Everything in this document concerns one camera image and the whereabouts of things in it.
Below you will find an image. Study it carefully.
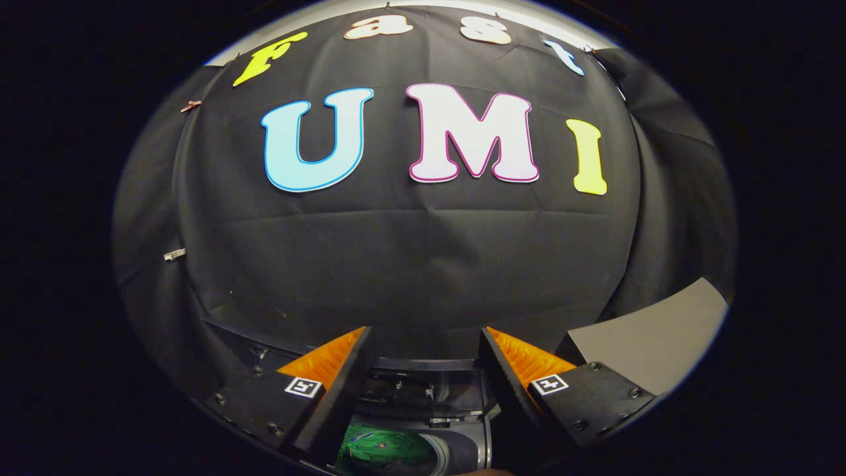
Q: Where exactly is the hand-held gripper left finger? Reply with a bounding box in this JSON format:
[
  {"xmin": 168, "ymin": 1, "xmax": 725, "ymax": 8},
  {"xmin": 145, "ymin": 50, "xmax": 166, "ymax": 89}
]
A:
[{"xmin": 202, "ymin": 325, "xmax": 375, "ymax": 467}]

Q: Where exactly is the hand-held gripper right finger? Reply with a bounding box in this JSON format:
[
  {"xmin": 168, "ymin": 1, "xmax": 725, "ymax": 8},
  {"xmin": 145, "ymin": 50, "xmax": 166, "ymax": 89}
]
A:
[{"xmin": 479, "ymin": 326, "xmax": 658, "ymax": 450}]

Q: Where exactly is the green polo shirt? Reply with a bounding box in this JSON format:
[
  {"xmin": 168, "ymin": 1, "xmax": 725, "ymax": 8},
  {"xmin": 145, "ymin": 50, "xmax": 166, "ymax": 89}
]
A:
[{"xmin": 337, "ymin": 423, "xmax": 440, "ymax": 476}]

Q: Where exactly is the dark grey washing machine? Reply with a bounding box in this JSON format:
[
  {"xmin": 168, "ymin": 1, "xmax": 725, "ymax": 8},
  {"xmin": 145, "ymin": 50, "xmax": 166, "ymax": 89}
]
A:
[{"xmin": 334, "ymin": 410, "xmax": 496, "ymax": 476}]

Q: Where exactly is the black backdrop cloth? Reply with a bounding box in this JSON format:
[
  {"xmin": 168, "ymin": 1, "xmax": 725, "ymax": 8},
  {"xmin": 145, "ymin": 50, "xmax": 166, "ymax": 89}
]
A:
[{"xmin": 111, "ymin": 5, "xmax": 738, "ymax": 397}]

